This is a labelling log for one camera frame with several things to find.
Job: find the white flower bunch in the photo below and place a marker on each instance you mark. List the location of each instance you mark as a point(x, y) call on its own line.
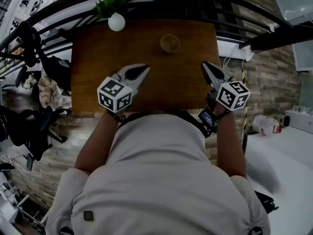
point(29, 81)

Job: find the yellow black striped tape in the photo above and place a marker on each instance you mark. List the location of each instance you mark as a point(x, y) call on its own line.
point(244, 106)

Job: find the white storage box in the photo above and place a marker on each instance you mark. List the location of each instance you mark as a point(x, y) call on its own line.
point(300, 121)

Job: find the black waist device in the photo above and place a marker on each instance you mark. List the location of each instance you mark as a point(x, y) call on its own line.
point(207, 121)

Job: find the black office chair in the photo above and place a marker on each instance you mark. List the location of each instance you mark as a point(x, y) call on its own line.
point(27, 128)

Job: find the white wooden rack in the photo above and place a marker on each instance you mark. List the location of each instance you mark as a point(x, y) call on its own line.
point(29, 212)

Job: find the green artificial plant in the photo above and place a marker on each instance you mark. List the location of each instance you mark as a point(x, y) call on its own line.
point(110, 6)

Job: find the small wooden bowl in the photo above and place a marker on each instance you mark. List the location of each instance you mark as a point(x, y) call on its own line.
point(170, 43)

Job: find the small black white device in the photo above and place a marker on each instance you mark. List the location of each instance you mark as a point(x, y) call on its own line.
point(283, 121)

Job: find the person's left forearm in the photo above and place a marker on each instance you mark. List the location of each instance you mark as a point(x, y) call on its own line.
point(97, 143)

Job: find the dark wooden post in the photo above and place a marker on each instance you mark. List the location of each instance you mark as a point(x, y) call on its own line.
point(274, 43)

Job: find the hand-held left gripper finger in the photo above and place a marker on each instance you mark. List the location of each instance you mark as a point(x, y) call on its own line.
point(123, 73)
point(141, 82)

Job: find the white ceramic vase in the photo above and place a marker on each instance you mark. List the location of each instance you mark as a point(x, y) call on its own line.
point(116, 22)

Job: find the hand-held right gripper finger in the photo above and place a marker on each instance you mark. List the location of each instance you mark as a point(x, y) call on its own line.
point(217, 75)
point(208, 78)

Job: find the black hanging bag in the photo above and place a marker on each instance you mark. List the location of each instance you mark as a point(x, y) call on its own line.
point(29, 43)

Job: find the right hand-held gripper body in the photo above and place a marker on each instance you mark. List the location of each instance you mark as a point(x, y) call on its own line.
point(232, 95)

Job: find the person's white shirt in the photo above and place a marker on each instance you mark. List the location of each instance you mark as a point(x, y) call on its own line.
point(156, 180)

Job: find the black curved railing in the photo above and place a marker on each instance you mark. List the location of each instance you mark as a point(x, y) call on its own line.
point(227, 21)

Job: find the small black square badge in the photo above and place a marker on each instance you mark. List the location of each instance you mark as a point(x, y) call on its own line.
point(88, 215)

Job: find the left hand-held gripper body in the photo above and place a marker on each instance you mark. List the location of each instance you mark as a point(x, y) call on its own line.
point(113, 94)

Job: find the person's right forearm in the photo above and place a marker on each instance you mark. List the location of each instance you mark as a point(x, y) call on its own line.
point(231, 146)

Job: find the beige crumpled cloth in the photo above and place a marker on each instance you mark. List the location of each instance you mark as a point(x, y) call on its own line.
point(52, 94)

